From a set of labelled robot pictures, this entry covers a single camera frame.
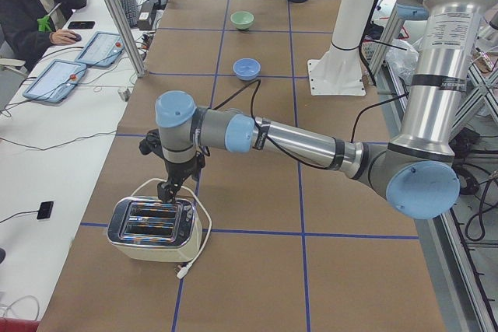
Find black keyboard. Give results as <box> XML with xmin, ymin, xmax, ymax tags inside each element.
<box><xmin>119</xmin><ymin>0</ymin><xmax>139</xmax><ymax>28</ymax></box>

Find green bowl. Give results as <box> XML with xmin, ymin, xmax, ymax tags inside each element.
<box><xmin>230</xmin><ymin>11</ymin><xmax>254</xmax><ymax>30</ymax></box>

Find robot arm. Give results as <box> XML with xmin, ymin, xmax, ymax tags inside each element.
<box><xmin>120</xmin><ymin>0</ymin><xmax>415</xmax><ymax>236</ymax></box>

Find aluminium frame post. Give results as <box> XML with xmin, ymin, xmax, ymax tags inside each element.
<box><xmin>104</xmin><ymin>0</ymin><xmax>146</xmax><ymax>78</ymax></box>

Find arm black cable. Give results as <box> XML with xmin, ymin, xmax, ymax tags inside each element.
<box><xmin>196</xmin><ymin>78</ymin><xmax>409</xmax><ymax>172</ymax></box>

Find white toaster power cable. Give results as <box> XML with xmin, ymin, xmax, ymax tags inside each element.
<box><xmin>129</xmin><ymin>177</ymin><xmax>213</xmax><ymax>280</ymax></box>

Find chrome and cream toaster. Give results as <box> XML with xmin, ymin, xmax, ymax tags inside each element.
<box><xmin>107</xmin><ymin>196</ymin><xmax>202</xmax><ymax>263</ymax></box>

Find clear plastic bag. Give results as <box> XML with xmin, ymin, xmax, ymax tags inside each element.
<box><xmin>384</xmin><ymin>39</ymin><xmax>419</xmax><ymax>85</ymax></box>

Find seated person in black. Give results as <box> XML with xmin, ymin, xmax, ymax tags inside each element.
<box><xmin>1</xmin><ymin>0</ymin><xmax>87</xmax><ymax>71</ymax></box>

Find far teach pendant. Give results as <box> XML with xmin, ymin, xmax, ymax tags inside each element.
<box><xmin>75</xmin><ymin>32</ymin><xmax>124</xmax><ymax>68</ymax></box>

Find black smartphone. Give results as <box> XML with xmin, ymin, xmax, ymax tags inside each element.
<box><xmin>68</xmin><ymin>21</ymin><xmax>96</xmax><ymax>30</ymax></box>

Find teach pendant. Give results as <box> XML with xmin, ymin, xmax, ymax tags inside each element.
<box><xmin>23</xmin><ymin>59</ymin><xmax>87</xmax><ymax>103</ymax></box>
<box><xmin>75</xmin><ymin>32</ymin><xmax>124</xmax><ymax>68</ymax></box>

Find small black puck device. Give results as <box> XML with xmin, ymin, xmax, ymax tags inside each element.
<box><xmin>37</xmin><ymin>201</ymin><xmax>54</xmax><ymax>220</ymax></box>

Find white camera pillar stand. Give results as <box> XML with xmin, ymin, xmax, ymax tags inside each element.
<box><xmin>307</xmin><ymin>0</ymin><xmax>377</xmax><ymax>96</ymax></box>

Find blue bowl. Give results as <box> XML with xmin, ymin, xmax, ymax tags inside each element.
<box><xmin>233</xmin><ymin>58</ymin><xmax>261</xmax><ymax>82</ymax></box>

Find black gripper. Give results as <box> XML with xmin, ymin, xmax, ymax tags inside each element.
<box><xmin>139</xmin><ymin>131</ymin><xmax>205</xmax><ymax>203</ymax></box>

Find near teach pendant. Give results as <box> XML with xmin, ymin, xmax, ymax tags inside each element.
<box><xmin>23</xmin><ymin>59</ymin><xmax>87</xmax><ymax>103</ymax></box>

